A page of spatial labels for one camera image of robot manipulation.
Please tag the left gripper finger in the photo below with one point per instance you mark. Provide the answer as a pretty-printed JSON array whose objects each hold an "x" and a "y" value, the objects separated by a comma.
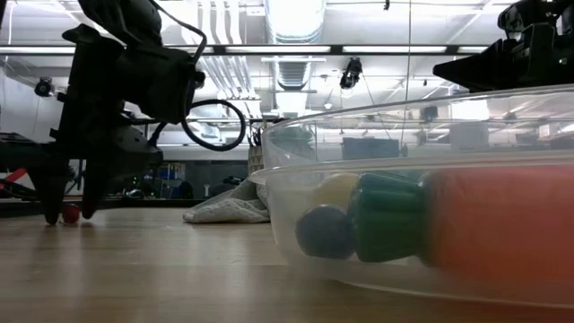
[
  {"x": 95, "y": 193},
  {"x": 53, "y": 202}
]

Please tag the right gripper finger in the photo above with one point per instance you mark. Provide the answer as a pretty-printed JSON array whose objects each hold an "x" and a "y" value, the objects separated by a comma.
[{"x": 484, "y": 67}]

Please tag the small red toy fruit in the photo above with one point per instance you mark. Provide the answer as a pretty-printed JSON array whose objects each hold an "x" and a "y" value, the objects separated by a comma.
[{"x": 71, "y": 214}]

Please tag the orange toy carrot green top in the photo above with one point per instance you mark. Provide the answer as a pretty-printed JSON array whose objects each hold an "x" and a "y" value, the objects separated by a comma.
[{"x": 493, "y": 220}]

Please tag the yellow toy lemon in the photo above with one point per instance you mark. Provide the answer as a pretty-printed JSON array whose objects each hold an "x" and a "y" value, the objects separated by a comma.
[{"x": 336, "y": 190}]

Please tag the dark blue toy ball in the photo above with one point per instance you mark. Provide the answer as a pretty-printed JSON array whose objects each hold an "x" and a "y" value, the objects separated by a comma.
[{"x": 325, "y": 233}]

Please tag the clear plastic tupperware container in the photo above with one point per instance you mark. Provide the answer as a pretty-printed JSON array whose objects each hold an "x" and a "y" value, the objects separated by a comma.
[{"x": 403, "y": 287}]

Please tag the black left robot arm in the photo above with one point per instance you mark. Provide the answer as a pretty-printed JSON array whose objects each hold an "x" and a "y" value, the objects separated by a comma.
[{"x": 125, "y": 20}]

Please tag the grey waffle cloth towel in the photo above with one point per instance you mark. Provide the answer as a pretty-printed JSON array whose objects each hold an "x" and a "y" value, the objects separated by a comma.
[{"x": 233, "y": 206}]

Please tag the green artificial plant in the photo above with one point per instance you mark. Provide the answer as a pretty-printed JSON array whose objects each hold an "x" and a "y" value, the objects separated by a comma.
[{"x": 256, "y": 137}]

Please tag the black ceiling camera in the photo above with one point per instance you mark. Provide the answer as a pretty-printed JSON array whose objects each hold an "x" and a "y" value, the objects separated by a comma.
[{"x": 43, "y": 87}]

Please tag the black table edge rail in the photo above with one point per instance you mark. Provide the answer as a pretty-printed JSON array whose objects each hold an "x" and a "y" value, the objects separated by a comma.
[{"x": 148, "y": 203}]

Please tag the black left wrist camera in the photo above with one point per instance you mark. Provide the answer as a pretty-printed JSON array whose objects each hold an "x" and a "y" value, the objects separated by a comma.
[{"x": 157, "y": 85}]

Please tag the black overhead camera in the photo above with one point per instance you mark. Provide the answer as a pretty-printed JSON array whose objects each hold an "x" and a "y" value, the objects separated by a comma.
[{"x": 351, "y": 72}]

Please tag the black overhead frame beam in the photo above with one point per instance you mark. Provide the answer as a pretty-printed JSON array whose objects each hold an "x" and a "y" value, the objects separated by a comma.
[{"x": 314, "y": 49}]

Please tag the silver ceiling duct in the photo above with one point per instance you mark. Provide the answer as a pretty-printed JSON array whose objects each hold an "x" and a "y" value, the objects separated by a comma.
[{"x": 293, "y": 20}]

